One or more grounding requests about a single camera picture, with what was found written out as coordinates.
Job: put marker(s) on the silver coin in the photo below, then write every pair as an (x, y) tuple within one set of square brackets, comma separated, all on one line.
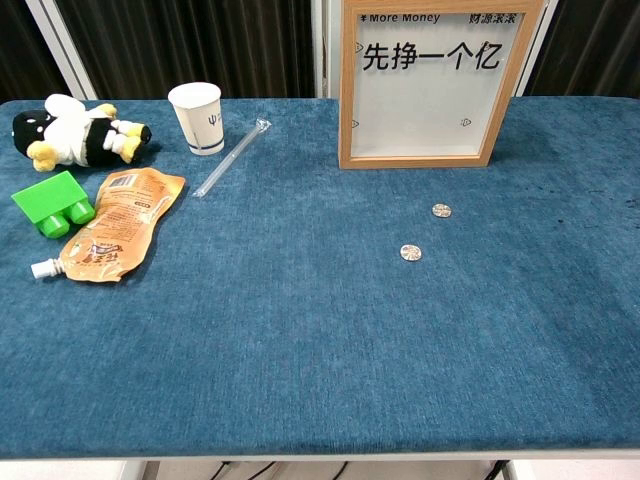
[(441, 210), (410, 253)]

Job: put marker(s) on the blue velvet table cloth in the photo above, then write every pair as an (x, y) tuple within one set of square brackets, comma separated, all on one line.
[(300, 325)]

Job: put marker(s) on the clear wrapped drinking straw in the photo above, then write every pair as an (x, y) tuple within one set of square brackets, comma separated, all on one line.
[(228, 160)]

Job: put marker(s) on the wooden glass-front coin box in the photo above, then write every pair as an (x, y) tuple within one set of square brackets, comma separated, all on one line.
[(350, 100)]

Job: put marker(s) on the white paper cup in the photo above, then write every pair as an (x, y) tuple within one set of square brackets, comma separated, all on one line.
[(202, 125)]

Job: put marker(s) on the orange spout drink pouch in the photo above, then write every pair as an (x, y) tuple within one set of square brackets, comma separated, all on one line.
[(120, 225)]

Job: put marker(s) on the black pleated curtain panel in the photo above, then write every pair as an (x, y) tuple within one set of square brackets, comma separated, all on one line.
[(590, 45), (20, 50), (200, 45)]

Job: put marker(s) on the black white plush toy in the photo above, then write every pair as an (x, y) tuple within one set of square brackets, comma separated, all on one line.
[(75, 135)]

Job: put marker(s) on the green toy building block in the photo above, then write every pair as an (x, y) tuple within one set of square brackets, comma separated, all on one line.
[(47, 197)]

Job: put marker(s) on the grey partition frame post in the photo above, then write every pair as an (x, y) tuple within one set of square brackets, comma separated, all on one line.
[(62, 50), (534, 50), (320, 50)]

